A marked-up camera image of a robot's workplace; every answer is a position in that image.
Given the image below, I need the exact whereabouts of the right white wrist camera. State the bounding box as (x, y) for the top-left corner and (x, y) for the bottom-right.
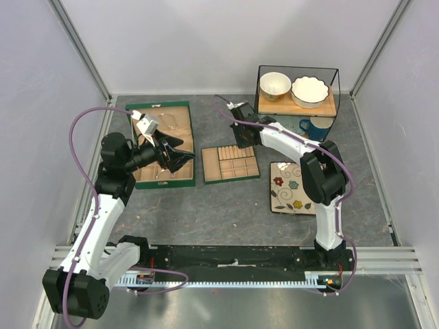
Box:
(226, 102), (248, 111)

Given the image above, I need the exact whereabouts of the silver pearl bangle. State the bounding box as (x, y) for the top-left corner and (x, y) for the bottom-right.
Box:
(156, 169), (175, 180)

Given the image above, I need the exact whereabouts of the square floral plate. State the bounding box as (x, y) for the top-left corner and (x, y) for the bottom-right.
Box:
(270, 162), (316, 216)

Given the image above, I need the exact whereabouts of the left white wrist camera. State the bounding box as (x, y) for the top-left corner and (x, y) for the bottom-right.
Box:
(131, 110), (159, 145)

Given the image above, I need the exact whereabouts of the black wire shelf rack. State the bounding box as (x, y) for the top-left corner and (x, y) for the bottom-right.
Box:
(254, 65), (340, 141)

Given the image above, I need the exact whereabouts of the green jewelry box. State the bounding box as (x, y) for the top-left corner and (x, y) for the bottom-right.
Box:
(125, 101), (195, 190)

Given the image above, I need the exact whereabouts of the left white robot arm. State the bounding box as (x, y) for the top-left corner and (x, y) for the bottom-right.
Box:
(43, 132), (195, 328)

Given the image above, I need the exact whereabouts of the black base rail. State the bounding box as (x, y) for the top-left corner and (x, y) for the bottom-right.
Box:
(137, 244), (355, 273)

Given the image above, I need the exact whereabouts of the blue enamel mug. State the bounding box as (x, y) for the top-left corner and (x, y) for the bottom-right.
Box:
(299, 117), (333, 142)

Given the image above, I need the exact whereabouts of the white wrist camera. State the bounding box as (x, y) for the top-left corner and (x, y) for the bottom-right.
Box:
(226, 102), (248, 111)
(131, 110), (159, 145)

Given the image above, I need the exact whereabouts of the silver chain necklace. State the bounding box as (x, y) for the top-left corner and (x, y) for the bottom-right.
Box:
(158, 112), (186, 132)

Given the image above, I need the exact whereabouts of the cream floral bowl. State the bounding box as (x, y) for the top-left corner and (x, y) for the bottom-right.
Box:
(259, 72), (292, 101)

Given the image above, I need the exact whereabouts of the white scalloped bowl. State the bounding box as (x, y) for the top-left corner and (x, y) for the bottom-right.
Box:
(291, 76), (329, 109)

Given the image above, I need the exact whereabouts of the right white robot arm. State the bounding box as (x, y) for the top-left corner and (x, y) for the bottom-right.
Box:
(227, 102), (350, 270)

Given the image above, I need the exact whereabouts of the green jewelry tray insert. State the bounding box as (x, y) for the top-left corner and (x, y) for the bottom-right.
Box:
(201, 145), (260, 184)

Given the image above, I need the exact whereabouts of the light blue rectangular plate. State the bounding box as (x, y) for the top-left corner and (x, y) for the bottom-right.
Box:
(270, 114), (308, 136)

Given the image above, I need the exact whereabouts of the grey cable duct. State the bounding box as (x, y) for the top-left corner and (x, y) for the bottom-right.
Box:
(115, 271), (341, 290)

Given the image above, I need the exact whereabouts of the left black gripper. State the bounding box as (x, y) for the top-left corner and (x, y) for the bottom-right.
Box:
(123, 130), (195, 173)

